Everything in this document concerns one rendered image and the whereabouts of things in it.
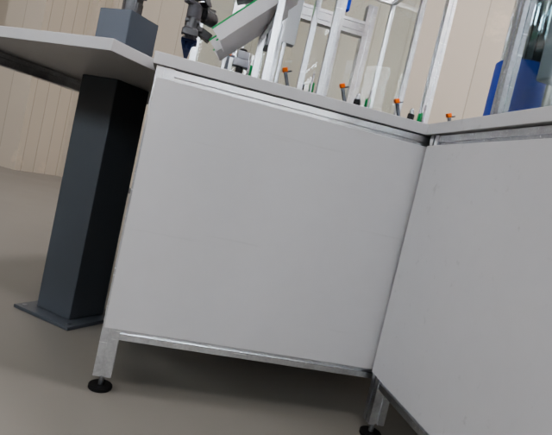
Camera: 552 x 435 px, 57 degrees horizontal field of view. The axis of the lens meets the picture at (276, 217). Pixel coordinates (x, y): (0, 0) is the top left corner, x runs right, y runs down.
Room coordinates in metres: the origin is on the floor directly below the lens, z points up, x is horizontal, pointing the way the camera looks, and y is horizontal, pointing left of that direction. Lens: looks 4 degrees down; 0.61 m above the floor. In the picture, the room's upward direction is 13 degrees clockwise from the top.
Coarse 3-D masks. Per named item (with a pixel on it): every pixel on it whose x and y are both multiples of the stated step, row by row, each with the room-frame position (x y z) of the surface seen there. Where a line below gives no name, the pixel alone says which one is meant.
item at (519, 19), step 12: (528, 0) 1.28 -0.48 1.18; (516, 12) 1.30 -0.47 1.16; (516, 24) 1.29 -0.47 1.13; (516, 36) 1.27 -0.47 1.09; (516, 48) 1.28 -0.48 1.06; (504, 60) 1.30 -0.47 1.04; (504, 72) 1.29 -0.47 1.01; (504, 84) 1.28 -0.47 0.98; (504, 96) 1.28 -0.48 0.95; (492, 108) 1.30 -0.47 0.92
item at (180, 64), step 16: (160, 64) 1.24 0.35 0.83; (176, 64) 1.25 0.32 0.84; (192, 64) 1.25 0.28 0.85; (224, 80) 1.27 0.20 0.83; (240, 80) 1.28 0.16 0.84; (256, 80) 1.29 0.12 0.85; (288, 96) 1.31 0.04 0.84; (304, 96) 1.31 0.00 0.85; (320, 96) 1.32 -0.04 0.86; (336, 112) 1.35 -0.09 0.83; (352, 112) 1.34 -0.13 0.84; (368, 112) 1.35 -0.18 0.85; (384, 112) 1.36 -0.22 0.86; (400, 128) 1.37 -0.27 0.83; (416, 128) 1.38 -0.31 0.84
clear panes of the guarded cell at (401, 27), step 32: (224, 0) 3.31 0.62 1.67; (352, 0) 3.47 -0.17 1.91; (416, 0) 3.16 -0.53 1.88; (320, 32) 3.44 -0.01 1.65; (384, 32) 3.53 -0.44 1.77; (288, 64) 3.41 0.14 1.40; (320, 64) 3.45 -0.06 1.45; (352, 64) 3.49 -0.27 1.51; (384, 64) 3.44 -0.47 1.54; (384, 96) 3.30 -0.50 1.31
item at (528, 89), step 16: (544, 0) 1.22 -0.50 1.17; (528, 16) 1.27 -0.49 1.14; (544, 16) 1.21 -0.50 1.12; (528, 32) 1.25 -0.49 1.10; (544, 32) 1.19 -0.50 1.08; (528, 48) 1.24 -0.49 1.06; (544, 48) 1.18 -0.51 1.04; (528, 64) 1.22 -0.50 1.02; (544, 64) 1.17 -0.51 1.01; (512, 80) 1.27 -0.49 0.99; (528, 80) 1.21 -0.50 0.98; (544, 80) 1.15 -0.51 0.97; (512, 96) 1.25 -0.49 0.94; (528, 96) 1.19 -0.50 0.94; (544, 96) 1.14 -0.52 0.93
